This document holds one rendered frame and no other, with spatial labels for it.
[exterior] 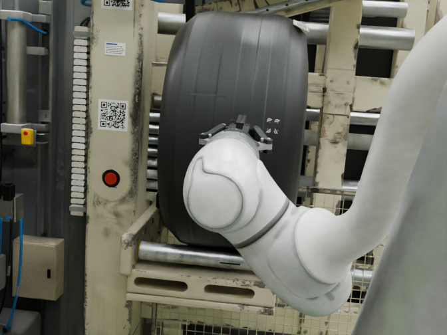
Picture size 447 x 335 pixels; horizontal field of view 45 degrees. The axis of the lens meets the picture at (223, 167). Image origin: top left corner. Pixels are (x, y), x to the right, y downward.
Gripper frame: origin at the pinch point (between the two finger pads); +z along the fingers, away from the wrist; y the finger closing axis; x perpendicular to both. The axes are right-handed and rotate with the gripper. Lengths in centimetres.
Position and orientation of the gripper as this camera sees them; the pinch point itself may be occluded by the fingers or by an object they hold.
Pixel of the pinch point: (241, 125)
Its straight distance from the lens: 105.1
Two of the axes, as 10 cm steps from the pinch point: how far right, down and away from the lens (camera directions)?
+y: -9.9, -0.9, 0.8
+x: -0.6, 9.5, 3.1
